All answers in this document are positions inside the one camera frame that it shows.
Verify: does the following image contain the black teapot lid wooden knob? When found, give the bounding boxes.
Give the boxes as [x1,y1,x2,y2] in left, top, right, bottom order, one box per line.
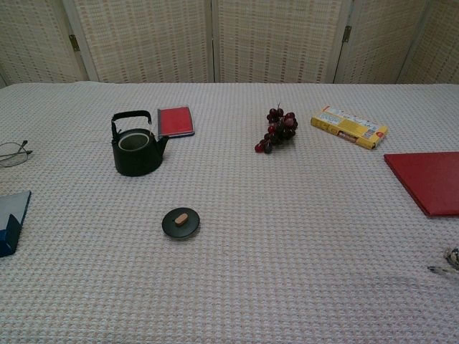
[161,207,202,239]

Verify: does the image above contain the bunch of dark red grapes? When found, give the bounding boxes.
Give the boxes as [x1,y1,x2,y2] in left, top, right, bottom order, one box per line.
[254,101,299,155]

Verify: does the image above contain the small red notebook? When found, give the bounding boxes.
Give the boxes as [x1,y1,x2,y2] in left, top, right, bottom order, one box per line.
[156,105,196,140]

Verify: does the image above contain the white woven tablecloth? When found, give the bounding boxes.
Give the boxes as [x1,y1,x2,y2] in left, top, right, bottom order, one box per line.
[0,82,459,344]

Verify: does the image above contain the yellow snack box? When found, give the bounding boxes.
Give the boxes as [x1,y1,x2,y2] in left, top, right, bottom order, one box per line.
[310,105,389,151]

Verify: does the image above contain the woven folding screen panel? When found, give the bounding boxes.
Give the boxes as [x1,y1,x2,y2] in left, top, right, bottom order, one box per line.
[210,0,354,85]
[62,0,216,84]
[396,0,459,85]
[333,0,437,85]
[0,0,90,89]

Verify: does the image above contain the large red flat board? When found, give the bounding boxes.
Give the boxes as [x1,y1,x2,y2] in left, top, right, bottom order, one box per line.
[383,151,459,219]

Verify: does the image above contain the blue and grey box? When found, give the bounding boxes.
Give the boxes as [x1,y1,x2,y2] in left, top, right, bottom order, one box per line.
[0,190,32,258]

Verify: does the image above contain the thin metal pen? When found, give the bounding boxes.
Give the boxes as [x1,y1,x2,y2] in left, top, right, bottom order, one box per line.
[427,265,459,277]

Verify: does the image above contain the black teapot with handle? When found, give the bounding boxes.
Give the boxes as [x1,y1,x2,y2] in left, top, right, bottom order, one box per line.
[110,110,170,177]

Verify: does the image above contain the wire frame eyeglasses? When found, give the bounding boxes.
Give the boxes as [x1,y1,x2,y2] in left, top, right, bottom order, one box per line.
[0,140,34,169]

